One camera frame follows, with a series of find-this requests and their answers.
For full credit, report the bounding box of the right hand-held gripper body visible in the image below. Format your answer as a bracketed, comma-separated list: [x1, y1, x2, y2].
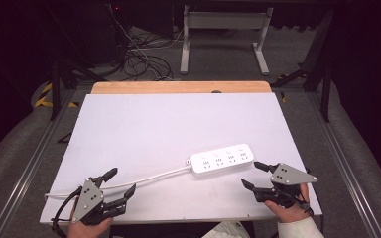
[253, 162, 319, 210]

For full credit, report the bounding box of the white board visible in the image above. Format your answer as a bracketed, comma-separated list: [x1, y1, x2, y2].
[39, 92, 323, 225]

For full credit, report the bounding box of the white power strip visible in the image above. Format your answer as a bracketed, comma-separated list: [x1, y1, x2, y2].
[185, 143, 256, 177]

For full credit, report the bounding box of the white metal desk frame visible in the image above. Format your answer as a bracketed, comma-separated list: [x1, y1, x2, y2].
[180, 4, 275, 76]

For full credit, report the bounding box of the yellow black hazard tape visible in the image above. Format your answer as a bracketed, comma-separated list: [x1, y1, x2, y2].
[34, 82, 79, 109]

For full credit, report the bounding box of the person's right hand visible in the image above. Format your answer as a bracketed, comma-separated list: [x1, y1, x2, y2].
[264, 182, 312, 224]

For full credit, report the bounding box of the person's left hand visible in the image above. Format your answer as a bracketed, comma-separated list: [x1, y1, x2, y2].
[66, 216, 114, 238]

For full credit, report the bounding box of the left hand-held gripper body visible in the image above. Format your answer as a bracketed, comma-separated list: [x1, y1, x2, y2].
[71, 177, 128, 227]

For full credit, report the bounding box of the black metal stand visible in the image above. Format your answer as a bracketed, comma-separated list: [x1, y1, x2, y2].
[270, 9, 335, 124]
[48, 56, 109, 122]

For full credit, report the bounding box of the white power strip cable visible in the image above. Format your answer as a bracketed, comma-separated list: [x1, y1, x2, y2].
[44, 164, 192, 200]

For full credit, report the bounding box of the person's white clothing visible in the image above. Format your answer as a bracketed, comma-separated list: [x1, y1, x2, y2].
[201, 220, 252, 238]

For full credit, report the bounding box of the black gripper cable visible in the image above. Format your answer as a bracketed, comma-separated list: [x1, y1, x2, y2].
[51, 185, 83, 238]
[289, 167, 315, 217]

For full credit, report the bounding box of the aluminium floor rail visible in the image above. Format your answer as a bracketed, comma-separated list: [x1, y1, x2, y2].
[0, 88, 80, 238]
[306, 90, 381, 238]

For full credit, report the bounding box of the black floor cable bundle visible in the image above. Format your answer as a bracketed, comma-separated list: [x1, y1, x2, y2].
[118, 28, 188, 82]

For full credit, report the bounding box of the white floor cable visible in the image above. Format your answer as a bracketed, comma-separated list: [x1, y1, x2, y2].
[107, 3, 187, 82]

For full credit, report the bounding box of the wooden table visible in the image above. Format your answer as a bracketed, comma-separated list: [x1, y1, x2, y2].
[90, 80, 273, 95]

